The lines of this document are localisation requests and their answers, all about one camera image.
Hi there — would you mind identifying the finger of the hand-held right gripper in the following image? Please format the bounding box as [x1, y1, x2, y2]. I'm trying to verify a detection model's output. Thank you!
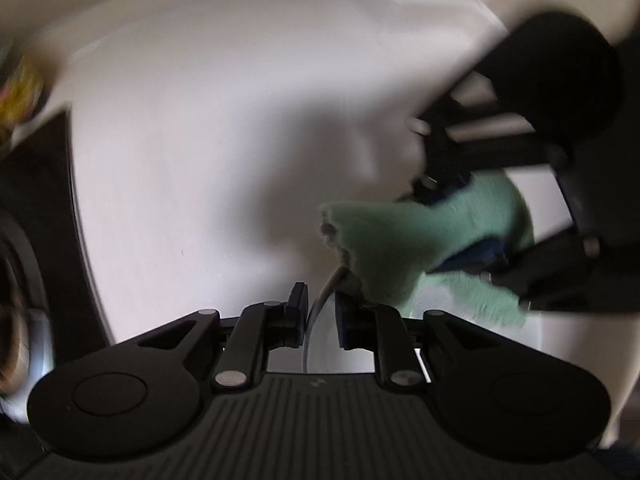
[400, 67, 571, 207]
[442, 232, 601, 311]

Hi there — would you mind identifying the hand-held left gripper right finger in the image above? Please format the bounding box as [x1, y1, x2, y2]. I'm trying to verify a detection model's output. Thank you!
[335, 292, 502, 390]

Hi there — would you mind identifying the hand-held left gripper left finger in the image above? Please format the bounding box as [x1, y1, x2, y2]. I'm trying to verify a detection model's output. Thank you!
[136, 282, 309, 394]

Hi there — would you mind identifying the white bowl with grey pattern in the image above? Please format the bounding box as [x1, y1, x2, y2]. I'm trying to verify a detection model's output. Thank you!
[301, 265, 631, 453]

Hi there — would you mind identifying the green cloth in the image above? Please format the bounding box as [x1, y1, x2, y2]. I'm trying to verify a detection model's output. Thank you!
[320, 170, 535, 330]

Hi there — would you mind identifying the gas burner with pan support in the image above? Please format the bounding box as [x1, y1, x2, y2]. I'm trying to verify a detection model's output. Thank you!
[0, 210, 57, 398]

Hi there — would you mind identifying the black glass gas stove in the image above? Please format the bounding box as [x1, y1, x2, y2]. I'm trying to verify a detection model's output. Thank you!
[0, 110, 117, 416]

